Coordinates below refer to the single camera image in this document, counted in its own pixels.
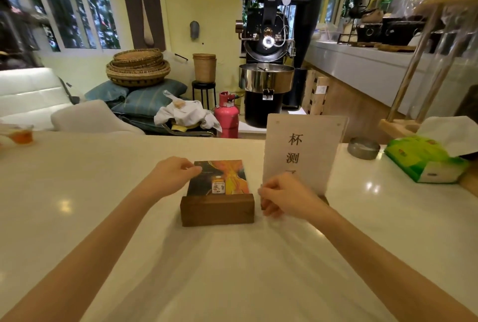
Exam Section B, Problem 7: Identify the white sofa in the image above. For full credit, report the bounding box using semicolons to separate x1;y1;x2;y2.
0;67;81;131

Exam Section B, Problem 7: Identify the large woven basket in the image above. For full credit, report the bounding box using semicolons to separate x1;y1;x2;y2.
106;60;171;88

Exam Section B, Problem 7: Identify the small woven basket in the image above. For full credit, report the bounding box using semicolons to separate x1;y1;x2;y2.
112;49;164;69

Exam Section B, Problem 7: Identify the wooden dripper stand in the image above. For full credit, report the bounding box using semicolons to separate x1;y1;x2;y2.
377;0;478;139

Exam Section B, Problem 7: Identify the person's left forearm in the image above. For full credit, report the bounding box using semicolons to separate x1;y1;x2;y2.
0;184;157;322

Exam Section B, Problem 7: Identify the pink gas cylinder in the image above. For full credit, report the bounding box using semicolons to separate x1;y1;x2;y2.
214;91;240;139

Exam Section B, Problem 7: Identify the white paper sign card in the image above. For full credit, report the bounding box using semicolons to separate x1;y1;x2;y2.
262;113;349;196

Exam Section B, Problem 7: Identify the black round stool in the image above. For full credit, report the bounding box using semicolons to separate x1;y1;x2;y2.
191;81;217;110

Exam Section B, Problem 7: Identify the striped blue cushion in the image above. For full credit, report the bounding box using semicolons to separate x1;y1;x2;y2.
112;78;188;117

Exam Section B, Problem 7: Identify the tall woven bin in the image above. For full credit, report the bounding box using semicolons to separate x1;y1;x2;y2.
192;53;217;84

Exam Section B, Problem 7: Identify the white framed window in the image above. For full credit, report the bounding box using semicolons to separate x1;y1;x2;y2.
25;0;121;50

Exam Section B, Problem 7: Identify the brown wall hanging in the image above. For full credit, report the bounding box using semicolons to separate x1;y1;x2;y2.
117;0;167;52

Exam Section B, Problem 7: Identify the green tissue pack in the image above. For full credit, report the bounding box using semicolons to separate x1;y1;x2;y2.
384;116;478;184

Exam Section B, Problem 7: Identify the person's right forearm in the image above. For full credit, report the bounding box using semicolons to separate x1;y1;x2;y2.
314;202;478;322

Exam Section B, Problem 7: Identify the dark wooden block stand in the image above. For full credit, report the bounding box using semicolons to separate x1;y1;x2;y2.
180;194;255;227

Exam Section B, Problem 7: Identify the person's left hand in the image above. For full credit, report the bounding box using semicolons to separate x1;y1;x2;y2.
144;157;203;204

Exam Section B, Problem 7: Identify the person's right hand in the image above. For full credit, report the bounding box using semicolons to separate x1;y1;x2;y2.
258;173;331;224

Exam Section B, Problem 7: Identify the glass cup of tea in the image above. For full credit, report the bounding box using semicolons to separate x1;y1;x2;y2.
0;124;34;146

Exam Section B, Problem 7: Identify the white crumpled cloth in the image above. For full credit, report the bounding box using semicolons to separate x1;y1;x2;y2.
154;90;223;133

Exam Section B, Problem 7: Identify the blue-grey cushion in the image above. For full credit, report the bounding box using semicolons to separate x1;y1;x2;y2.
85;80;130;103

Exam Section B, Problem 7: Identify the round metal ashtray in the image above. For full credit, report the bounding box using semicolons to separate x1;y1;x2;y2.
347;137;381;161

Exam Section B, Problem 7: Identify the white bar counter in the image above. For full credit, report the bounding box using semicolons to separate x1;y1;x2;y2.
304;40;478;121

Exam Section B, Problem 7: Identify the colourful painted card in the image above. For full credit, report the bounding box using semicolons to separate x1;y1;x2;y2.
187;160;250;196

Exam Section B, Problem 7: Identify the black coffee roaster machine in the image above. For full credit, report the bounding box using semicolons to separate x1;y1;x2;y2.
235;0;330;128

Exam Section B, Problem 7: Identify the large black container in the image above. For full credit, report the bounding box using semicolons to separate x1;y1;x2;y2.
381;17;427;46

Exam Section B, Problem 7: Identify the black kettle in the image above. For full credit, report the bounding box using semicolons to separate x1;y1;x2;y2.
349;0;378;19

